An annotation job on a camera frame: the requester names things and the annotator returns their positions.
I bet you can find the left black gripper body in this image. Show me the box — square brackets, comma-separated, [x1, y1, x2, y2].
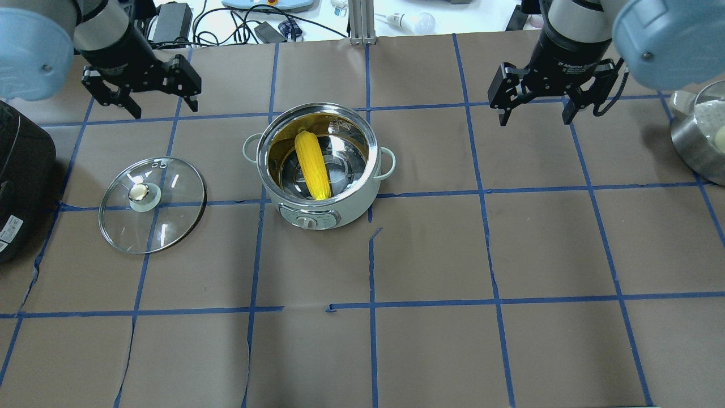
[81, 40, 202, 106]

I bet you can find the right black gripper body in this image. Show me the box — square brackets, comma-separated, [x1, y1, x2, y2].
[488, 31, 618, 111]

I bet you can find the glass pot lid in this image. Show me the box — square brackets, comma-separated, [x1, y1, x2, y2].
[98, 157, 207, 254]

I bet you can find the yellow corn cob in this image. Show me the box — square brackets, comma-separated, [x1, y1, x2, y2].
[295, 131, 332, 201]

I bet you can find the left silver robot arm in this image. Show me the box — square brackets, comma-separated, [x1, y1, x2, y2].
[1, 1, 202, 119]

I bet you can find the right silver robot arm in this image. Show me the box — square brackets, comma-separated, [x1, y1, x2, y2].
[488, 1, 724, 126]

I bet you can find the steel steamer pot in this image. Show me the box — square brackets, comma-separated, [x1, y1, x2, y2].
[669, 80, 724, 186]

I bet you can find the light green electric pot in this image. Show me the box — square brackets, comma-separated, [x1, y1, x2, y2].
[242, 103, 397, 230]

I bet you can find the black power adapter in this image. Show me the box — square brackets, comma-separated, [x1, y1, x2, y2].
[254, 22, 287, 44]
[150, 2, 193, 45]

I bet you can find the black phone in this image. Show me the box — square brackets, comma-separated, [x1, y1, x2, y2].
[505, 5, 528, 32]

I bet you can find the dark brown rice cooker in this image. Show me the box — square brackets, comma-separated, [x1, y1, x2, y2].
[1, 101, 56, 263]

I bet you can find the white light bulb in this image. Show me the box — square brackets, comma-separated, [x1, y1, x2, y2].
[384, 12, 437, 35]

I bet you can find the white steamed bun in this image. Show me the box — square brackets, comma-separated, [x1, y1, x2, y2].
[712, 126, 725, 152]

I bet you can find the aluminium frame post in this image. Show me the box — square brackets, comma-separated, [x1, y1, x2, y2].
[348, 0, 377, 45]

